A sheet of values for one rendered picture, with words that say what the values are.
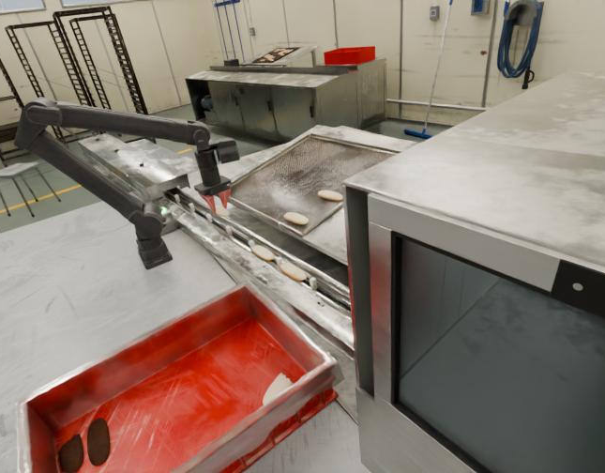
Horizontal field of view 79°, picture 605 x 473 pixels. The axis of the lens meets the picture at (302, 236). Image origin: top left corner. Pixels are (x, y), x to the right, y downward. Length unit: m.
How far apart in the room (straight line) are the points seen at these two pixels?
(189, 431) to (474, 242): 0.62
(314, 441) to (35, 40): 7.81
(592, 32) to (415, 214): 4.06
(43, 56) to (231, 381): 7.59
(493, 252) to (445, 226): 0.04
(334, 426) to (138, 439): 0.35
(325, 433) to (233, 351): 0.27
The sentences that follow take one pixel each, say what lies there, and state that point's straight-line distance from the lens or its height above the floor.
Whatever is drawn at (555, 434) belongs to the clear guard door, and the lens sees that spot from 0.36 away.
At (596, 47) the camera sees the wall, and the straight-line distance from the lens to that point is 4.31.
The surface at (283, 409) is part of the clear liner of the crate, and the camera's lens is 0.64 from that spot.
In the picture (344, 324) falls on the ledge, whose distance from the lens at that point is 0.81.
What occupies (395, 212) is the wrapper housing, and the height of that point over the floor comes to 1.29.
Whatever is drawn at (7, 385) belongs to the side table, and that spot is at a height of 0.82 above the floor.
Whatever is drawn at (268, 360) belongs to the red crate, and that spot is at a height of 0.82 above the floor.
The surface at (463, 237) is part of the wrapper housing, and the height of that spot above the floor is 1.29.
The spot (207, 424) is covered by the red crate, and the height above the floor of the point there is 0.82.
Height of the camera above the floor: 1.44
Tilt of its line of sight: 31 degrees down
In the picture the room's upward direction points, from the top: 8 degrees counter-clockwise
